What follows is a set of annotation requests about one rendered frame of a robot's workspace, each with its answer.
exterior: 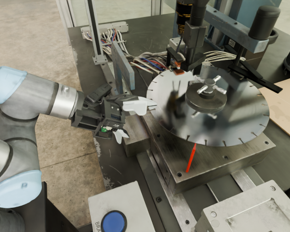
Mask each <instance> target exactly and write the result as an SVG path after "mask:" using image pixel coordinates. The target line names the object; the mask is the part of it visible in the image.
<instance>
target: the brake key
mask: <svg viewBox="0 0 290 232"><path fill-rule="evenodd" d="M103 229H104V231H105V232H122V231H123V229H124V218H123V216H122V215H121V214H120V213H118V212H112V213H109V214H108V215H107V216H106V217H105V219H104V221H103Z"/></svg>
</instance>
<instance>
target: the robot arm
mask: <svg viewBox="0 0 290 232"><path fill-rule="evenodd" d="M111 89H112V87H111V86H110V85H109V84H108V83H106V82H105V83H104V84H102V85H100V86H99V87H98V88H96V89H95V90H93V91H92V92H91V93H89V94H88V95H87V96H86V97H85V99H84V92H82V91H79V90H76V89H75V88H72V87H69V86H66V85H63V84H60V83H57V82H54V81H51V80H48V79H45V78H42V77H39V76H36V75H33V74H31V73H28V72H27V71H25V70H24V71H21V70H18V69H14V68H11V67H7V66H0V232H25V223H24V220H23V218H22V216H21V215H20V214H19V213H17V212H16V211H14V210H12V209H10V208H13V207H18V206H21V205H24V204H27V203H29V202H30V201H31V200H33V199H35V198H36V197H37V196H38V195H39V194H40V192H41V189H42V185H41V175H42V172H41V171H40V164H39V157H38V150H37V142H36V135H35V125H36V122H37V119H38V117H39V114H40V113H41V114H45V115H49V116H53V117H57V118H61V119H65V120H67V119H69V120H71V125H70V126H72V127H76V128H81V129H85V130H89V131H93V136H94V137H98V138H103V139H108V140H113V138H112V133H114V134H115V137H116V140H117V142H118V143H119V144H121V141H122V137H126V138H129V134H128V133H127V131H126V130H125V129H123V126H124V124H125V119H126V118H125V113H124V112H123V111H122V109H121V106H120V105H123V107H122V108H123V110H125V111H134V112H135V113H137V114H138V115H139V116H142V115H145V114H146V109H147V106H154V105H157V102H155V101H153V100H150V99H147V98H143V97H139V96H137V95H131V94H118V95H115V96H109V94H110V92H111ZM99 132H103V133H107V135H108V138H107V137H103V136H99Z"/></svg>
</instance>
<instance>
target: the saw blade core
mask: <svg viewBox="0 0 290 232"><path fill-rule="evenodd" d="M217 69H218V70H217ZM229 73H230V71H228V70H224V69H221V68H217V67H213V66H207V65H206V66H205V65H202V68H201V72H200V75H198V76H199V77H201V78H203V79H204V80H205V79H214V78H215V77H216V76H218V75H219V76H220V79H219V80H217V81H216V82H215V83H216V84H215V85H216V86H218V87H220V88H222V89H224V90H226V96H227V101H226V104H225V106H224V107H223V108H221V109H219V110H216V111H203V110H199V109H197V108H195V107H193V106H192V105H190V104H189V103H188V101H187V100H186V90H187V88H188V87H189V86H190V85H192V84H195V83H200V81H198V80H196V79H194V76H193V75H192V73H191V72H190V71H189V72H185V71H183V70H181V69H180V67H175V68H171V69H169V70H166V71H164V72H162V73H161V74H160V75H158V76H157V77H156V78H155V79H154V80H153V81H152V82H151V83H150V85H149V87H148V90H147V95H146V98H147V99H152V100H153V101H155V102H157V105H154V106H148V108H149V110H150V112H151V114H152V115H153V117H154V118H155V120H156V121H157V122H158V123H159V124H160V125H161V126H162V127H164V128H165V129H166V130H168V131H169V132H170V131H171V130H172V129H173V128H174V129H173V130H172V131H171V133H172V134H174V135H175V136H177V137H179V138H182V139H184V140H186V139H187V137H188V136H189V138H188V140H187V141H189V142H192V143H196V144H199V145H205V140H207V142H206V146H212V147H225V146H226V147H229V146H236V145H241V144H243V143H247V142H249V141H251V140H253V139H255V138H256V137H258V136H259V135H260V134H261V133H262V132H263V131H264V130H265V128H266V127H267V125H268V122H269V117H270V111H269V106H268V103H267V101H266V99H265V97H264V96H263V95H262V93H261V92H260V91H259V90H258V89H257V88H256V87H255V86H254V85H253V84H252V83H250V82H249V81H248V80H246V79H244V78H243V77H241V76H239V75H237V74H235V73H233V72H231V73H230V74H229ZM154 109H155V110H154ZM161 119H163V120H161ZM260 124H261V125H260ZM252 133H253V134H252ZM239 139H241V140H239ZM223 141H224V143H223ZM224 144H225V145H224Z"/></svg>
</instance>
